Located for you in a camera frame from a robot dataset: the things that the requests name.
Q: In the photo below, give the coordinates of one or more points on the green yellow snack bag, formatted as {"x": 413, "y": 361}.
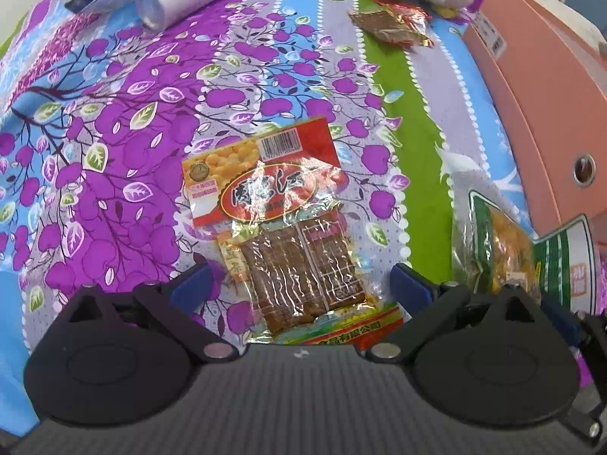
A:
{"x": 498, "y": 241}

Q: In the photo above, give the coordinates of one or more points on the red yellow tofu snack bag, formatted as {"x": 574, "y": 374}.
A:
{"x": 265, "y": 185}

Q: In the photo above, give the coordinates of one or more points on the pink cardboard box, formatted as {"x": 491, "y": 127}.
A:
{"x": 536, "y": 99}

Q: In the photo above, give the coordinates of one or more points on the purple floral bedsheet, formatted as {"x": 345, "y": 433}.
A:
{"x": 118, "y": 128}

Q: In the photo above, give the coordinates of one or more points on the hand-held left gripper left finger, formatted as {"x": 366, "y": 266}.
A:
{"x": 189, "y": 286}

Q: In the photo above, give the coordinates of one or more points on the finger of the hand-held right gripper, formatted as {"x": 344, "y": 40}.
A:
{"x": 562, "y": 315}

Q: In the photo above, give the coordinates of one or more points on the brown gold snack bag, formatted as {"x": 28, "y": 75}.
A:
{"x": 389, "y": 23}

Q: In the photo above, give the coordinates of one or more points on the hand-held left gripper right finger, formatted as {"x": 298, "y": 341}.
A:
{"x": 412, "y": 289}

